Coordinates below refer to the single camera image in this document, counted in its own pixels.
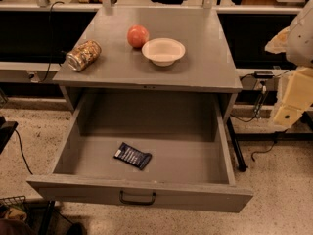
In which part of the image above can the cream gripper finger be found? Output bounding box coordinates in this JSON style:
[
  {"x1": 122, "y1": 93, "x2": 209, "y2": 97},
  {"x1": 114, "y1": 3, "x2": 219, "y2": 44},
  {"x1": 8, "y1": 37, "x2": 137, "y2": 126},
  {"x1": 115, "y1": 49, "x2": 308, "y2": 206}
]
[
  {"x1": 265, "y1": 27, "x2": 290, "y2": 54},
  {"x1": 272, "y1": 67, "x2": 313, "y2": 127}
]

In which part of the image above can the dark blue rxbar wrapper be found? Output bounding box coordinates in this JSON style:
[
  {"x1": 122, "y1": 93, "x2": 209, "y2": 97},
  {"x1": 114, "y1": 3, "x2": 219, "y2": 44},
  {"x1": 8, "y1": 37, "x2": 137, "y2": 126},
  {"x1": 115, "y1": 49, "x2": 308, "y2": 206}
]
[{"x1": 113, "y1": 143, "x2": 152, "y2": 170}]

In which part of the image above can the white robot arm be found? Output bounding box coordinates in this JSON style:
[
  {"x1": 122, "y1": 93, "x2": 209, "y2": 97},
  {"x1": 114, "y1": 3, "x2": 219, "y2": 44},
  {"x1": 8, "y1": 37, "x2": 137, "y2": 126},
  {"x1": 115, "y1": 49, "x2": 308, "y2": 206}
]
[{"x1": 265, "y1": 0, "x2": 313, "y2": 129}]

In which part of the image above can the grey cabinet with counter top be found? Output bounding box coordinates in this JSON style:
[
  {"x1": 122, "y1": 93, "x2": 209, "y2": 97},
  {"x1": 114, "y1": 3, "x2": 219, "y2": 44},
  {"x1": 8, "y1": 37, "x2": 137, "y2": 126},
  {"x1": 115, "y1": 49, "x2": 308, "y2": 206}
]
[{"x1": 54, "y1": 7, "x2": 242, "y2": 118}]

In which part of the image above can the open grey top drawer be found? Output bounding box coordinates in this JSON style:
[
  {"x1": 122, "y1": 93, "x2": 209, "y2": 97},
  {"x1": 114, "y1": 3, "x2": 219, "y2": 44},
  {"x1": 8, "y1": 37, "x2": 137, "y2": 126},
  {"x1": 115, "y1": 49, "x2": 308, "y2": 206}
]
[{"x1": 27, "y1": 90, "x2": 252, "y2": 212}]

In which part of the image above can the black power adapter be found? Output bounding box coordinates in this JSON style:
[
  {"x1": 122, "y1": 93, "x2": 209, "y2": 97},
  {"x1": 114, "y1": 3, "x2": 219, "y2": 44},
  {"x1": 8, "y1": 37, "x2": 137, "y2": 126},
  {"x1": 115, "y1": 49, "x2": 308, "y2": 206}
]
[{"x1": 253, "y1": 70, "x2": 274, "y2": 79}]

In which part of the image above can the black metal stand leg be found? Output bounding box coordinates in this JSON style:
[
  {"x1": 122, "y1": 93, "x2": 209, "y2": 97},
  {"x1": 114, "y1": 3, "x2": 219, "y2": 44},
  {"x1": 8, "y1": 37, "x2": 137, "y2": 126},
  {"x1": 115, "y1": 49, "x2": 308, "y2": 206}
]
[{"x1": 226, "y1": 118, "x2": 247, "y2": 172}]

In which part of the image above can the white bowl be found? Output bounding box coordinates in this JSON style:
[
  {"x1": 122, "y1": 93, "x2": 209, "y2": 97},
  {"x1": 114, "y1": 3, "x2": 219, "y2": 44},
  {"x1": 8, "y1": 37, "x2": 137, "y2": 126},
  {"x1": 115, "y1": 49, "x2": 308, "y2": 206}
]
[{"x1": 142, "y1": 38, "x2": 186, "y2": 67}]

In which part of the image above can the red apple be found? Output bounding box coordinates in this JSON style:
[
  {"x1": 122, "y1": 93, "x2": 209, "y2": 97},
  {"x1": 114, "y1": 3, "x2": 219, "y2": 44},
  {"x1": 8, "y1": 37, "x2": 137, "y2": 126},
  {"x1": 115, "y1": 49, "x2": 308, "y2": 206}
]
[{"x1": 127, "y1": 24, "x2": 150, "y2": 48}]

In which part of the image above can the tipped patterned drink can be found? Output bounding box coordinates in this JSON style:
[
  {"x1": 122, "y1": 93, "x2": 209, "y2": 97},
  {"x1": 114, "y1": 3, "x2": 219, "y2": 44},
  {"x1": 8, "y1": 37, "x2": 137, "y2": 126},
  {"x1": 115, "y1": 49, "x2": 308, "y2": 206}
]
[{"x1": 66, "y1": 40, "x2": 102, "y2": 71}]

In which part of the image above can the black object at left edge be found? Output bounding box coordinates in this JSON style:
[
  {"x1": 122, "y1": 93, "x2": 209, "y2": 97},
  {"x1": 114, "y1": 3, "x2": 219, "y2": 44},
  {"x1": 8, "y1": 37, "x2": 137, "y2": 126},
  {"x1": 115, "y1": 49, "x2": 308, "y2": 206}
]
[{"x1": 0, "y1": 117, "x2": 18, "y2": 154}]

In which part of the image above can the black drawer handle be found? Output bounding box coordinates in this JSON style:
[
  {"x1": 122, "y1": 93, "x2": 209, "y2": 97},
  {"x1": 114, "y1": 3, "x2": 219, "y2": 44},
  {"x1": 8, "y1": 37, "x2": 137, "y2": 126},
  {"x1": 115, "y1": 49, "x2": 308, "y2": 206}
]
[{"x1": 119, "y1": 191, "x2": 157, "y2": 206}]

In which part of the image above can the black cable on left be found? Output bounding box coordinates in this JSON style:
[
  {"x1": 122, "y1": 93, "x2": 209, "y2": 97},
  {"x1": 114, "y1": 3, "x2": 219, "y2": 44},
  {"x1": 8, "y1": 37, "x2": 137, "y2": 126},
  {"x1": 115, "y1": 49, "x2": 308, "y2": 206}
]
[{"x1": 38, "y1": 0, "x2": 66, "y2": 83}]

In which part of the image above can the black floor cable left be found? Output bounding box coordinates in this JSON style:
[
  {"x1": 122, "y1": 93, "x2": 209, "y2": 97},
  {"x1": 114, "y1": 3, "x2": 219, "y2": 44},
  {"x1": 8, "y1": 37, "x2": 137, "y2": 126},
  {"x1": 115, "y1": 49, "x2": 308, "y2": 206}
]
[{"x1": 14, "y1": 128, "x2": 34, "y2": 176}]

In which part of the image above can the wire basket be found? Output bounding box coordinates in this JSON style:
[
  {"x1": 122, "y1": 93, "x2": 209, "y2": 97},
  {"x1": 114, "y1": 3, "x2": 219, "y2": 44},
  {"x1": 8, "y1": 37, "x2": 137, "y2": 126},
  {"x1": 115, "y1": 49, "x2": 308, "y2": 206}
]
[{"x1": 0, "y1": 196, "x2": 26, "y2": 212}]

